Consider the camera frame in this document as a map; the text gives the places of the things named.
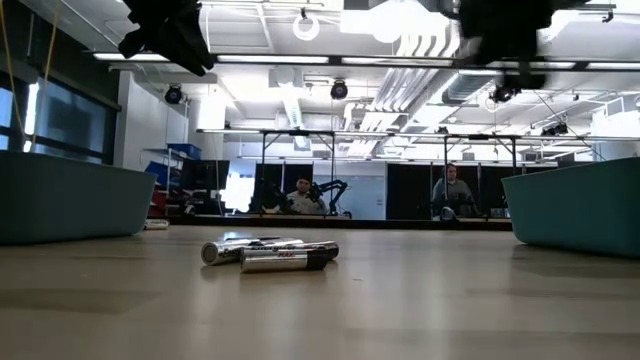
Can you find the black aluminium table frame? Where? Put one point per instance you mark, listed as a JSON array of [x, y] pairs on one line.
[[400, 223]]

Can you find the teal plastic bin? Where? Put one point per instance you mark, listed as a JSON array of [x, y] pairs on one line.
[[580, 210], [70, 200]]

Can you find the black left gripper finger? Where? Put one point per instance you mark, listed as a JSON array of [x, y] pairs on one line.
[[135, 42], [190, 55]]

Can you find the black computer monitor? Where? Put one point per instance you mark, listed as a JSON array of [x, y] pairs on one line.
[[205, 174]]

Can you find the long ceiling light strip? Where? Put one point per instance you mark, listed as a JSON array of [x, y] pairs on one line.
[[275, 59]]

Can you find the black background rig frame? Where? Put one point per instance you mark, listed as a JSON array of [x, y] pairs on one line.
[[300, 133], [480, 136]]

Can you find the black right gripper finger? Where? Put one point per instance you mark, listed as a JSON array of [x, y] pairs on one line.
[[530, 75]]

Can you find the person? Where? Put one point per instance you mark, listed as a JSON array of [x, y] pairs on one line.
[[302, 200], [452, 192]]

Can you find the black ceiling spotlight cluster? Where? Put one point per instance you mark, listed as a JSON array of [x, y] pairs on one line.
[[554, 129], [502, 94]]

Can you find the blue storage bin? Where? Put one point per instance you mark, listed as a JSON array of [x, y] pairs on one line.
[[184, 150]]

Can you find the background black robot arm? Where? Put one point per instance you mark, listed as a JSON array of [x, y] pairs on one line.
[[330, 192]]

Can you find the silver black Energizer battery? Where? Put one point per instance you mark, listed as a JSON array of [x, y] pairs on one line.
[[156, 224], [322, 248], [275, 244], [220, 252], [250, 238], [280, 261]]

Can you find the silver ventilation duct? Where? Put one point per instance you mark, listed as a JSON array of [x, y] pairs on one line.
[[470, 85]]

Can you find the black ceiling speaker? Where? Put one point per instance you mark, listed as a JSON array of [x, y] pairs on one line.
[[173, 94], [339, 90]]

